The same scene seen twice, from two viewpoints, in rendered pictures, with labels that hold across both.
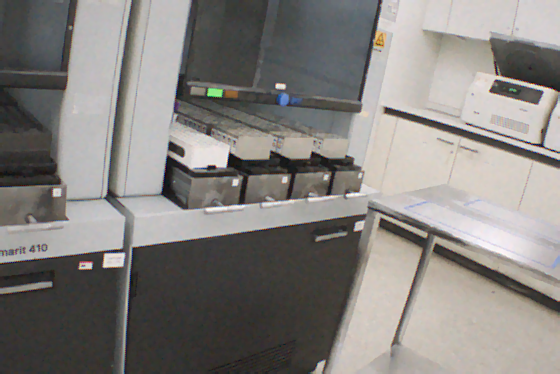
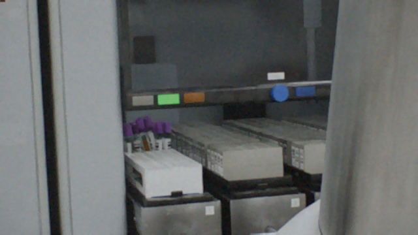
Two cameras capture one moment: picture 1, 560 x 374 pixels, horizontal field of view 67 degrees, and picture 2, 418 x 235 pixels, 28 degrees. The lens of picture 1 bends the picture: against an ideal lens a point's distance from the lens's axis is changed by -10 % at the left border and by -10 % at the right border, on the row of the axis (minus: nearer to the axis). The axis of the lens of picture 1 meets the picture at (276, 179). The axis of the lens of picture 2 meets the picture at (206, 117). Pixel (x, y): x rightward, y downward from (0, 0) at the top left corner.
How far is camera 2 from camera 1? 66 cm
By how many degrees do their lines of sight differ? 32
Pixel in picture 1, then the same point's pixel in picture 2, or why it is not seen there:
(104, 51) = (14, 72)
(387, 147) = not seen: outside the picture
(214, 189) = (178, 221)
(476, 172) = not seen: outside the picture
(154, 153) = (104, 185)
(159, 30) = (79, 36)
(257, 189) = (249, 219)
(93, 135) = (19, 169)
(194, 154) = (149, 179)
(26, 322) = not seen: outside the picture
